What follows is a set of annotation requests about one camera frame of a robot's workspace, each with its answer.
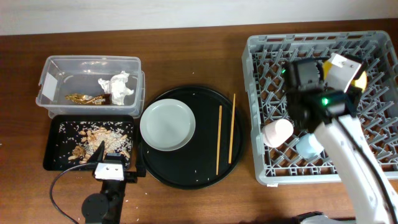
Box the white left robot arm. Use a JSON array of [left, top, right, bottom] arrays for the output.
[[49, 141, 146, 224]]

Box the clear plastic bin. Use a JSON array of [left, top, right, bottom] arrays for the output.
[[35, 55, 145, 118]]

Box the gold brown snack wrapper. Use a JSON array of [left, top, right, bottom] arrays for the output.
[[65, 93, 111, 105]]

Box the food scraps pile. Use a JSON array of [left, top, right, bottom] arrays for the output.
[[54, 121, 133, 165]]

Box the pink cup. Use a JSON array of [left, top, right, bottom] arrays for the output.
[[261, 119, 294, 147]]

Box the light blue cup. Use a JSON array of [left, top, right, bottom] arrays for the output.
[[295, 133, 324, 159]]

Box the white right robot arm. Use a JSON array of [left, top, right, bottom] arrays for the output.
[[282, 53, 397, 223]]

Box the white napkin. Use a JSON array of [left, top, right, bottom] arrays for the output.
[[98, 71, 134, 106]]

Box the black rectangular tray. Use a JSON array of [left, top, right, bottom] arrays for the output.
[[43, 115, 134, 171]]

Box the grey dishwasher rack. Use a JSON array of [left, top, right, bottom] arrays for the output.
[[242, 31, 397, 185]]

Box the yellow bowl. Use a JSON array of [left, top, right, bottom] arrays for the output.
[[323, 60, 368, 92]]

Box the grey plate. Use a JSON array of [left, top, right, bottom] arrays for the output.
[[140, 98, 196, 152]]

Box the wooden chopstick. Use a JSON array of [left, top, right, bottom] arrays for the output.
[[216, 105, 223, 175], [228, 93, 236, 164]]

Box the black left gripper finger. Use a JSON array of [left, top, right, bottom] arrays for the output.
[[135, 142, 146, 177], [87, 141, 105, 163]]

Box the round black tray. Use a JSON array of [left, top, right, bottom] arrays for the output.
[[136, 86, 244, 190]]

